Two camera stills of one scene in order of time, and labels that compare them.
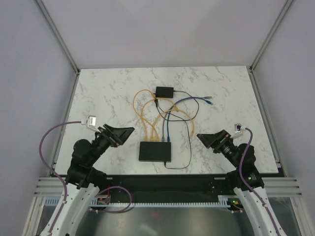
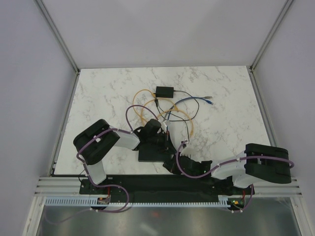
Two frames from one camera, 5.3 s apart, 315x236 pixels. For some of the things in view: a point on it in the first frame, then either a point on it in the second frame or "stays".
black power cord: x=183 y=119 stays
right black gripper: x=215 y=141 → x=171 y=166
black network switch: x=155 y=151 stays
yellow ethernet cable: x=152 y=133 stays
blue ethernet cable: x=168 y=138 stays
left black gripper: x=115 y=136 → x=166 y=143
